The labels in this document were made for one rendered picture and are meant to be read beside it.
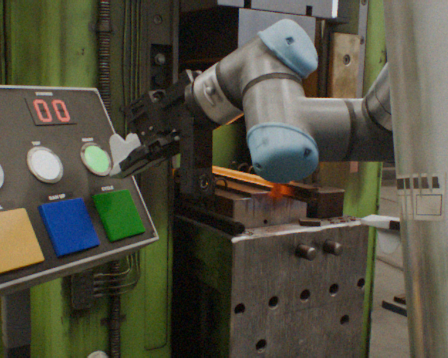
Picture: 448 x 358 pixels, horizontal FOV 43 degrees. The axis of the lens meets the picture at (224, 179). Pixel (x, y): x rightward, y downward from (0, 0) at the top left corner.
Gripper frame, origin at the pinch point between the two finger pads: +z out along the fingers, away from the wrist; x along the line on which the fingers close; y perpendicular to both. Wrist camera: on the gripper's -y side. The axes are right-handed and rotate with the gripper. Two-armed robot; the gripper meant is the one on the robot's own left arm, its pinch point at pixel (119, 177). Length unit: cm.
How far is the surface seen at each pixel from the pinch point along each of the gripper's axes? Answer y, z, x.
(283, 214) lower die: -13.5, 2.4, -47.4
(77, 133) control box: 9.0, 3.2, 1.6
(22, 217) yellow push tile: -2.6, 2.5, 17.2
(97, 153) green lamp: 5.4, 2.8, -0.5
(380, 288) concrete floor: -71, 90, -287
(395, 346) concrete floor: -88, 61, -205
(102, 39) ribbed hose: 30.7, 7.7, -19.1
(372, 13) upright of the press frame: 27, -24, -89
